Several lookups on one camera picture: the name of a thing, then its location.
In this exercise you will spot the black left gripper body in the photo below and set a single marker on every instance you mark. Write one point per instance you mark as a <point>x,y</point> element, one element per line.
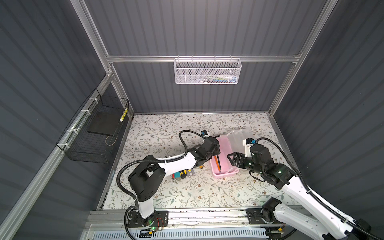
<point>216,151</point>

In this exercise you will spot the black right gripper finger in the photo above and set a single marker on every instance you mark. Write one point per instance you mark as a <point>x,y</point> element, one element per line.
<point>238,164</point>
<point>234,156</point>

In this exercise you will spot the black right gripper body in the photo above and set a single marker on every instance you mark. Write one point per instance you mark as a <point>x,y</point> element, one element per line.
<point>247,163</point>

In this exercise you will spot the orange pencil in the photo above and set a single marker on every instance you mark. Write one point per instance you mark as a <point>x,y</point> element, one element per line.
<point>217,163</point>

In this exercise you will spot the black hex key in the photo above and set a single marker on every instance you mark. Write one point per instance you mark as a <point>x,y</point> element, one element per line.
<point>219,164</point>

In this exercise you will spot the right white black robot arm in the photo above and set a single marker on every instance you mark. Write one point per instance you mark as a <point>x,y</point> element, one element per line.
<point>329,223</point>

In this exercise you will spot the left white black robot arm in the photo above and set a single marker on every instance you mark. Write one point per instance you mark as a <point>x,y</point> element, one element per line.
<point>148,176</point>

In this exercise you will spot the black yellow screwdriver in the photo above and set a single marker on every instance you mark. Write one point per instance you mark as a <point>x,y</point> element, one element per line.
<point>183,174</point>

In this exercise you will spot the yellow tube in basket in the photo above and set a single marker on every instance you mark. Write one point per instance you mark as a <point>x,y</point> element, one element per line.
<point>123,115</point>

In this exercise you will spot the black pad in basket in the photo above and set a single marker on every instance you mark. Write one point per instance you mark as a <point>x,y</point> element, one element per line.
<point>104,124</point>

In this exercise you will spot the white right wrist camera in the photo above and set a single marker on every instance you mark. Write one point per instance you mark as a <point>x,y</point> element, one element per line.
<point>247,143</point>

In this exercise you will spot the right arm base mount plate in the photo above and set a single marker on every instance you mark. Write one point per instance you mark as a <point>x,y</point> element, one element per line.
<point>257,216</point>

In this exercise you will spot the white wire mesh basket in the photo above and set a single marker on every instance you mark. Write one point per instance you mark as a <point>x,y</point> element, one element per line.
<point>207,71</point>

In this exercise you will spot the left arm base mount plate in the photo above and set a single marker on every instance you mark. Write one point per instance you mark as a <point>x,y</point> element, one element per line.
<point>157,219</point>

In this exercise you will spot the black wire basket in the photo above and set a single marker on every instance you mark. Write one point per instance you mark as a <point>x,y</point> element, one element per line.
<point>79,145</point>

